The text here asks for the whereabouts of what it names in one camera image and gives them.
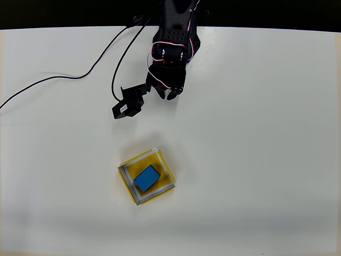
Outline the blue rectangular block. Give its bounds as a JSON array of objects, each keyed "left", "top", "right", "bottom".
[{"left": 133, "top": 165, "right": 161, "bottom": 193}]

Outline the yellow square tray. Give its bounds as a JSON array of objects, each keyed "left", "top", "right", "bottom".
[{"left": 117, "top": 147, "right": 177, "bottom": 207}]

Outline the red white servo wire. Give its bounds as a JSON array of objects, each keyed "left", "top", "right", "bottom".
[{"left": 145, "top": 0, "right": 200, "bottom": 91}]

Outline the thin black camera cable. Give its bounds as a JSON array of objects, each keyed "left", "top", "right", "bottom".
[{"left": 0, "top": 14, "right": 155, "bottom": 110}]

